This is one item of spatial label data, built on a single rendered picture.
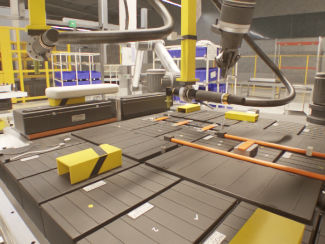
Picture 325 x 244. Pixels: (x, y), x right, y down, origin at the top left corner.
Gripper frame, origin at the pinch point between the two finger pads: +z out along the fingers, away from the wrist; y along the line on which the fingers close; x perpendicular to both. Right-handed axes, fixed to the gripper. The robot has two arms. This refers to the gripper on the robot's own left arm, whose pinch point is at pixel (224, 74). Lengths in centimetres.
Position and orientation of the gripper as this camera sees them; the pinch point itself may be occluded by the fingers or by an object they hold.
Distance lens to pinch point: 90.9
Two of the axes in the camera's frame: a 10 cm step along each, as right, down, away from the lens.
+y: 8.2, -2.9, 4.8
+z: -0.5, 8.2, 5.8
